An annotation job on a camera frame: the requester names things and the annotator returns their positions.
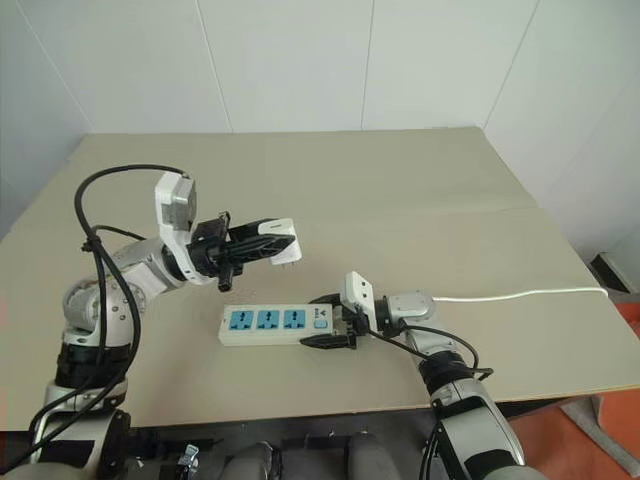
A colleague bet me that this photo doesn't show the white power strip blue sockets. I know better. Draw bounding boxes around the white power strip blue sockets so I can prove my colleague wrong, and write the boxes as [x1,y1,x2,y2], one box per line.
[218,303,346,348]

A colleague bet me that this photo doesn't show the black robot waist plate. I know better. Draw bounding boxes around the black robot waist plate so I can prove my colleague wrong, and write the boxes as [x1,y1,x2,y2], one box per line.
[29,407,454,480]

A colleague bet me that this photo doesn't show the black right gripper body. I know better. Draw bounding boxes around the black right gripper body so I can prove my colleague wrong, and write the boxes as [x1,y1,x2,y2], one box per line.
[330,302,372,352]

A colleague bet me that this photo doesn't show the white power strip cable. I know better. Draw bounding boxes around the white power strip cable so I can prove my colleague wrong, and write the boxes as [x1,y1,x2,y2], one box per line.
[432,286,610,304]

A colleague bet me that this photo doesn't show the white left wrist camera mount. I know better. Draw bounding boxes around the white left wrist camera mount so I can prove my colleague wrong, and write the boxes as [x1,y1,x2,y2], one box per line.
[153,171,222,287]

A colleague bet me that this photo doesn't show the grey box on floor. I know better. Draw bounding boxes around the grey box on floor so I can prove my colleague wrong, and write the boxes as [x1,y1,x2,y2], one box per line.
[588,251,640,295]

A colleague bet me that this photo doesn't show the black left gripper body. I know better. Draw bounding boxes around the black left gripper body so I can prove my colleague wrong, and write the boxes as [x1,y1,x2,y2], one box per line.
[189,211,246,294]

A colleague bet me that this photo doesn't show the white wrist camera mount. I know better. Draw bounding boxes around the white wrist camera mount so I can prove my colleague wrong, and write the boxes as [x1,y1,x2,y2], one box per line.
[339,270,382,334]
[153,171,222,287]

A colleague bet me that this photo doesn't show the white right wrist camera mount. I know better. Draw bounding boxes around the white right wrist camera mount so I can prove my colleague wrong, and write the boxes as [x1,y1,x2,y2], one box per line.
[339,270,382,334]

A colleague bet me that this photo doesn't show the grey table foot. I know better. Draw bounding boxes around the grey table foot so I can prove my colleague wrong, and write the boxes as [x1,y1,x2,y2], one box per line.
[558,396,610,437]

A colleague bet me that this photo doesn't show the white charger plug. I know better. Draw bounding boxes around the white charger plug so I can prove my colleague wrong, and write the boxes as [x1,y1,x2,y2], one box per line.
[256,216,304,271]

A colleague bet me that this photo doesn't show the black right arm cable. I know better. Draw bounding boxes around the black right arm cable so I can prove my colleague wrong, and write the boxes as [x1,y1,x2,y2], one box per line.
[364,324,496,480]

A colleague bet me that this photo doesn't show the grey rounded robot leg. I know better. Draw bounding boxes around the grey rounded robot leg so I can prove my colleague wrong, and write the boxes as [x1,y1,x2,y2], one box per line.
[343,430,392,480]
[225,439,284,480]

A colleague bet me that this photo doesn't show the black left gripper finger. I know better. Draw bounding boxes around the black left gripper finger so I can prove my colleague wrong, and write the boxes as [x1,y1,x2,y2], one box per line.
[228,218,281,238]
[227,233,297,264]

